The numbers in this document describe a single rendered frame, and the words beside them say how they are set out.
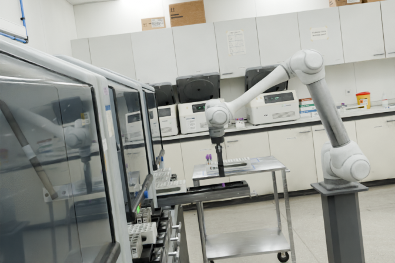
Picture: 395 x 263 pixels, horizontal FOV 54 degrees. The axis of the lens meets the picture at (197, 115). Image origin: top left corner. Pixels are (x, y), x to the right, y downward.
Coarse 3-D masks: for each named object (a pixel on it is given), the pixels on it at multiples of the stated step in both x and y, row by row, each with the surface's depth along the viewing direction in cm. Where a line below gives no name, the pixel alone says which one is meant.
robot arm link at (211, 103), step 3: (210, 99) 219; (213, 99) 217; (216, 99) 218; (207, 102) 218; (210, 102) 216; (213, 102) 216; (216, 102) 216; (219, 102) 218; (207, 105) 217; (210, 105) 216; (213, 105) 215; (207, 108) 217; (210, 108) 214; (207, 111) 214; (207, 120) 215; (207, 123) 219; (210, 126) 218; (213, 126) 217
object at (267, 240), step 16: (256, 160) 279; (272, 160) 272; (208, 176) 247; (272, 176) 289; (288, 208) 248; (288, 224) 248; (208, 240) 282; (224, 240) 279; (240, 240) 275; (256, 240) 271; (272, 240) 268; (208, 256) 255; (224, 256) 252; (240, 256) 252; (288, 256) 293
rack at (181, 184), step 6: (180, 180) 224; (156, 186) 217; (162, 186) 215; (168, 186) 215; (174, 186) 215; (180, 186) 215; (156, 192) 224; (162, 192) 224; (168, 192) 223; (174, 192) 215; (180, 192) 215
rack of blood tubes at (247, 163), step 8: (224, 160) 262; (232, 160) 258; (240, 160) 254; (248, 160) 252; (208, 168) 253; (216, 168) 255; (224, 168) 253; (232, 168) 253; (240, 168) 253; (248, 168) 253
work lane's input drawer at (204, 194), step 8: (216, 184) 225; (232, 184) 224; (240, 184) 222; (248, 184) 218; (192, 192) 214; (200, 192) 214; (208, 192) 213; (216, 192) 213; (224, 192) 213; (232, 192) 214; (240, 192) 214; (248, 192) 214; (160, 200) 213; (168, 200) 213; (176, 200) 213; (184, 200) 213; (192, 200) 213; (200, 200) 213; (208, 200) 214
